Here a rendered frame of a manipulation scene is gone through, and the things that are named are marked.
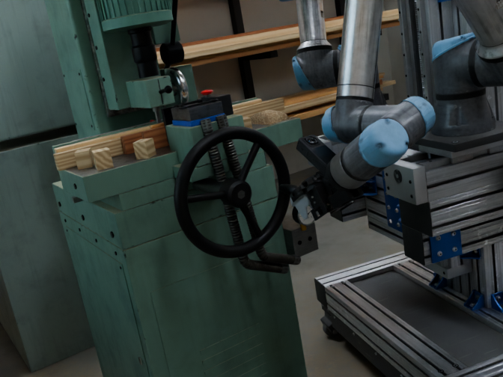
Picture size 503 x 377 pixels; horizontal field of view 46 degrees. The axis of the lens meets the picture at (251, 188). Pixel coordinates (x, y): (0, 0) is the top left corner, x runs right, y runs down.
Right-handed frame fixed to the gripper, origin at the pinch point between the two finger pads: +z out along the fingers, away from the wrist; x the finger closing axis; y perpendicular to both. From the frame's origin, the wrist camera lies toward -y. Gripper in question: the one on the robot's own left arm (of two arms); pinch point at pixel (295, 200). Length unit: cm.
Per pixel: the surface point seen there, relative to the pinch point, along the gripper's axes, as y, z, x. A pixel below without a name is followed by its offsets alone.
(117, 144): -33.3, 26.0, -23.5
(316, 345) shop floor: 37, 89, 39
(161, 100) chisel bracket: -38.8, 18.1, -11.3
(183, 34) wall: -178, 216, 118
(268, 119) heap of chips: -25.8, 15.9, 13.8
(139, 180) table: -19.5, 16.1, -25.5
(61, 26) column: -76, 36, -22
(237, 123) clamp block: -22.2, 3.5, -2.8
